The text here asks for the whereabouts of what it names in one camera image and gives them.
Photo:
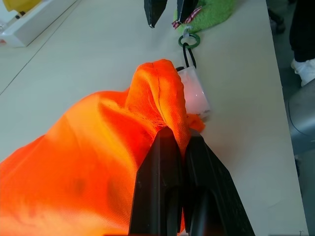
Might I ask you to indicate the green plush toy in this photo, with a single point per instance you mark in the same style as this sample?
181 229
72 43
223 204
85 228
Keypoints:
211 14

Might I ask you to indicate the white tube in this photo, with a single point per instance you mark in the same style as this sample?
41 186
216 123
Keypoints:
194 93

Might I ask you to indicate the white rectangular box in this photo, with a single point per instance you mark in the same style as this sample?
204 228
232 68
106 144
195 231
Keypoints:
37 24

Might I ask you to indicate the black trouser leg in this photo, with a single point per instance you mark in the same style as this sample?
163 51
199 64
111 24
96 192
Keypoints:
304 27

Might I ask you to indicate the orange fabric pouch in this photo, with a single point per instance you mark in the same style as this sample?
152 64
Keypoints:
73 147

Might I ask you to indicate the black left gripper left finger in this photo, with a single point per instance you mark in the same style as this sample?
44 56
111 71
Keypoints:
157 184

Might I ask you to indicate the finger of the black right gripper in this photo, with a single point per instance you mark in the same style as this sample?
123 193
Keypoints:
185 8
155 11

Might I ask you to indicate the silver rounded robot leg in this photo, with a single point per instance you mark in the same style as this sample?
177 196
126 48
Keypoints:
304 118

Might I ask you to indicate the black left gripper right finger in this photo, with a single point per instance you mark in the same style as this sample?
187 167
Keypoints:
209 191

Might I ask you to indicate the large yellow bin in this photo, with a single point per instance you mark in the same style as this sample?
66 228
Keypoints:
22 4

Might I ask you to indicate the white shoe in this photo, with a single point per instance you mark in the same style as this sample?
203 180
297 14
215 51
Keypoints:
305 71

